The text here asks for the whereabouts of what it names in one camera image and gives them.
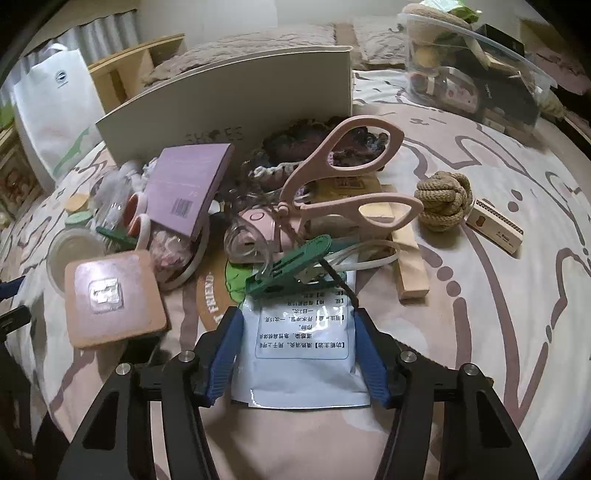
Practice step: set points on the pink scissors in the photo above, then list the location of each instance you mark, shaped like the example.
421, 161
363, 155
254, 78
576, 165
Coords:
314, 180

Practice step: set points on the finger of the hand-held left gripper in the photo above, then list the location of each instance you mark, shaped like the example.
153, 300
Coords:
14, 321
9, 288

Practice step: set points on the grey quilted pillow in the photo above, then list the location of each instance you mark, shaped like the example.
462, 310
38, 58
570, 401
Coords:
378, 41
240, 41

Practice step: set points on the boxed harmonica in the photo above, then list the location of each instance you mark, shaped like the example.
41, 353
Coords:
494, 226

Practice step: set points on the wooden block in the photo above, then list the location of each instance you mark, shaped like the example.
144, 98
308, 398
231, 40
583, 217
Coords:
411, 267

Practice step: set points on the white tote bag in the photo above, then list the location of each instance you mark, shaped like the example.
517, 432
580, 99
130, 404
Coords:
55, 101

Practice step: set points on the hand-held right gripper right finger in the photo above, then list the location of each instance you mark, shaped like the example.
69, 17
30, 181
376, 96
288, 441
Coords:
376, 360

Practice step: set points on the teddy bear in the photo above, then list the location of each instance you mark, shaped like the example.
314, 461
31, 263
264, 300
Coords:
14, 191

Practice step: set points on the black box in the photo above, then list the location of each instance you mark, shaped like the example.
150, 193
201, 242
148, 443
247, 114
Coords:
501, 41

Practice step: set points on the round cork green coaster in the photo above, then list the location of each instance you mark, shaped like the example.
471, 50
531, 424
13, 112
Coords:
217, 295

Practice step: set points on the yellow plush toy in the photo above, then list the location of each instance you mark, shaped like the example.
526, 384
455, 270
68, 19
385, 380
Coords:
425, 54

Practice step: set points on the clear plastic bag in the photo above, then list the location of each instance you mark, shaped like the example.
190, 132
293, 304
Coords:
115, 189

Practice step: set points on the purple crochet doily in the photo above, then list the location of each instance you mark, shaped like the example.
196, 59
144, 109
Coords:
291, 138

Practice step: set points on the square cork coaster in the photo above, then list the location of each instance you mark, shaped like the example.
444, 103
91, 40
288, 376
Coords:
115, 300

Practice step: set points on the beige fuzzy slipper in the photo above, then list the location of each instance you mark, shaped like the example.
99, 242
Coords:
429, 16

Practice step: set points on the red label jar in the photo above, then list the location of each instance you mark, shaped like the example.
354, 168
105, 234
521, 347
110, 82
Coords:
457, 90

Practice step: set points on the pink tape roll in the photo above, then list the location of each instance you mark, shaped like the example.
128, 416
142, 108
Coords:
145, 226
135, 205

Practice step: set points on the green plastic clothespin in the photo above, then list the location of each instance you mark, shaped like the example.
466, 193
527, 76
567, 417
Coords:
291, 263
115, 237

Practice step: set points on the small wooden lid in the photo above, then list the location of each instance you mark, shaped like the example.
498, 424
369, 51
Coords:
78, 202

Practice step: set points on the green snack packet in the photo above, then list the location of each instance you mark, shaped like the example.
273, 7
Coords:
461, 10

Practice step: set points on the silver printed sachet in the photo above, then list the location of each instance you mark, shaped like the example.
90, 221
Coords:
300, 355

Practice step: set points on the clear round plastic cup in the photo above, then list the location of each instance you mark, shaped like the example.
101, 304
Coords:
74, 258

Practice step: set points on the purple book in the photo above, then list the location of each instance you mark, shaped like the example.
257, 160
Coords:
189, 184

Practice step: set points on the grey curtain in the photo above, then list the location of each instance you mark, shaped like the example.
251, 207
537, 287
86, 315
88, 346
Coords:
101, 23

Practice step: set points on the wooden bedside shelf unit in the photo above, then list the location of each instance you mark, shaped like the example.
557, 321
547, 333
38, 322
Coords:
124, 69

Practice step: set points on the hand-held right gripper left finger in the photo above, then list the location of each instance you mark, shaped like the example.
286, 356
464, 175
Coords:
224, 360

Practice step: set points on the white cardboard shoe box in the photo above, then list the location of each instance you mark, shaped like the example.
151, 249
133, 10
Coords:
231, 101

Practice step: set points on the pink plastic gadget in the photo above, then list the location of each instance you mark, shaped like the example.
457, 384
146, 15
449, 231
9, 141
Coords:
256, 226

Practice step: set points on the clear plastic storage bin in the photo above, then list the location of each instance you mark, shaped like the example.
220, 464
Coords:
498, 92

